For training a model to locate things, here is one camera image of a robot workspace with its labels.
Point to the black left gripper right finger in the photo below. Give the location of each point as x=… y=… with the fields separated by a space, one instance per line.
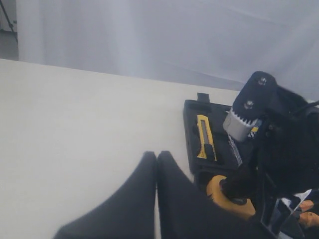
x=186 y=213

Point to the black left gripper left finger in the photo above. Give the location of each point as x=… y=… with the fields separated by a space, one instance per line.
x=128 y=214

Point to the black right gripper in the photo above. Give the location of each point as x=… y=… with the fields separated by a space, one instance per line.
x=288 y=153

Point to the yellow tape measure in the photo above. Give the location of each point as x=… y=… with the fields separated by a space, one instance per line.
x=241 y=207

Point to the yellow utility knife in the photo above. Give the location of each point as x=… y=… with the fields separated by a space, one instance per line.
x=207 y=148

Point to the orange black handled pliers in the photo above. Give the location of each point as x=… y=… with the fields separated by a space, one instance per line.
x=304 y=216

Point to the black plastic tool case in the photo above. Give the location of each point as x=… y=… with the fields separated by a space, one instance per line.
x=203 y=169

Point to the yellow hex key set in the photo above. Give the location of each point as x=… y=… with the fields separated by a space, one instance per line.
x=255 y=129

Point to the tripod in background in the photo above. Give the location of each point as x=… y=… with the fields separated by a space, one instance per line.
x=8 y=21

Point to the clear handle tester screwdriver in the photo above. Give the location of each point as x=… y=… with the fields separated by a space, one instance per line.
x=235 y=150

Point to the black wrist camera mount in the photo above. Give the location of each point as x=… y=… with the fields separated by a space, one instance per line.
x=262 y=99

